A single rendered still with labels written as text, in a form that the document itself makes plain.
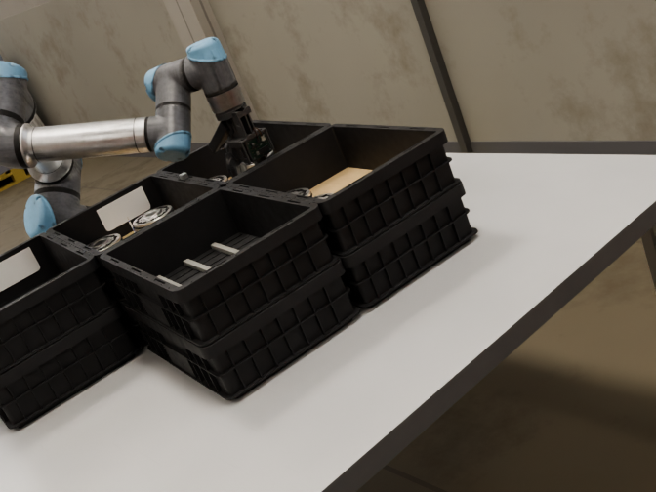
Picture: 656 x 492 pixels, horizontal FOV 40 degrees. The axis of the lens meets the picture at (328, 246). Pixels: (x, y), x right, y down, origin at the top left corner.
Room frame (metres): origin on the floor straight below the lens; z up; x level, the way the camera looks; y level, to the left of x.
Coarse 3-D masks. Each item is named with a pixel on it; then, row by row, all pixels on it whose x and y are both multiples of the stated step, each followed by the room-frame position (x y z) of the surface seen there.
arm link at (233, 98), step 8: (232, 88) 1.97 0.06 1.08; (240, 88) 1.96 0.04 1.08; (216, 96) 1.91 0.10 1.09; (224, 96) 1.91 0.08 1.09; (232, 96) 1.91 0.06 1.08; (240, 96) 1.93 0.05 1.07; (216, 104) 1.92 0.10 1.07; (224, 104) 1.91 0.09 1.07; (232, 104) 1.91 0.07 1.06; (240, 104) 1.92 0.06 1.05; (216, 112) 1.92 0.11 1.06; (224, 112) 1.92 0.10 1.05
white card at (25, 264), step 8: (16, 256) 2.01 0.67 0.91; (24, 256) 2.02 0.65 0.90; (32, 256) 2.02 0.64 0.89; (0, 264) 1.99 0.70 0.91; (8, 264) 2.00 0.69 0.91; (16, 264) 2.00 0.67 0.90; (24, 264) 2.01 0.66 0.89; (32, 264) 2.02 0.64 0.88; (0, 272) 1.99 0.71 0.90; (8, 272) 1.99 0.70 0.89; (16, 272) 2.00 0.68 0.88; (24, 272) 2.01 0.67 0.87; (32, 272) 2.01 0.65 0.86; (0, 280) 1.98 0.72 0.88; (8, 280) 1.99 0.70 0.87; (16, 280) 2.00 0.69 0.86; (0, 288) 1.98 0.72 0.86
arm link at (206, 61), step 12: (192, 48) 1.92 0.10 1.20; (204, 48) 1.91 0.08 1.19; (216, 48) 1.92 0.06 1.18; (192, 60) 1.92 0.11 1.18; (204, 60) 1.91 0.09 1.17; (216, 60) 1.91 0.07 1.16; (192, 72) 1.92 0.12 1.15; (204, 72) 1.91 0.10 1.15; (216, 72) 1.91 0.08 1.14; (228, 72) 1.92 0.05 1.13; (192, 84) 1.93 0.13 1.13; (204, 84) 1.92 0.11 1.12; (216, 84) 1.91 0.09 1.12; (228, 84) 1.91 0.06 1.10
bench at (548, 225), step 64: (512, 192) 1.74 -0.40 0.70; (576, 192) 1.62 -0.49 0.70; (640, 192) 1.51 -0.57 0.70; (448, 256) 1.57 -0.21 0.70; (512, 256) 1.47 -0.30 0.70; (576, 256) 1.37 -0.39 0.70; (384, 320) 1.43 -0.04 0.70; (448, 320) 1.34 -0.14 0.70; (512, 320) 1.25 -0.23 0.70; (128, 384) 1.59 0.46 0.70; (192, 384) 1.48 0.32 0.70; (320, 384) 1.30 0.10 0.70; (384, 384) 1.23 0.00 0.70; (448, 384) 1.16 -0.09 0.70; (0, 448) 1.54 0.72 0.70; (64, 448) 1.44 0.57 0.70; (128, 448) 1.35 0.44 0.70; (192, 448) 1.27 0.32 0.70; (256, 448) 1.19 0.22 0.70; (320, 448) 1.13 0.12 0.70; (384, 448) 1.09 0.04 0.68
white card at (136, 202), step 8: (136, 192) 2.15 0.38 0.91; (120, 200) 2.13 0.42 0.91; (128, 200) 2.13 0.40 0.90; (136, 200) 2.14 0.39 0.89; (144, 200) 2.15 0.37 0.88; (104, 208) 2.11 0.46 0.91; (112, 208) 2.12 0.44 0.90; (120, 208) 2.12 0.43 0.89; (128, 208) 2.13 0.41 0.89; (136, 208) 2.14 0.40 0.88; (144, 208) 2.15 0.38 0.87; (104, 216) 2.10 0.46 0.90; (112, 216) 2.11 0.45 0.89; (120, 216) 2.12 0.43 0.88; (128, 216) 2.13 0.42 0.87; (136, 216) 2.13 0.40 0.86; (104, 224) 2.10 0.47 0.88; (112, 224) 2.11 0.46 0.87; (120, 224) 2.12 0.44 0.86
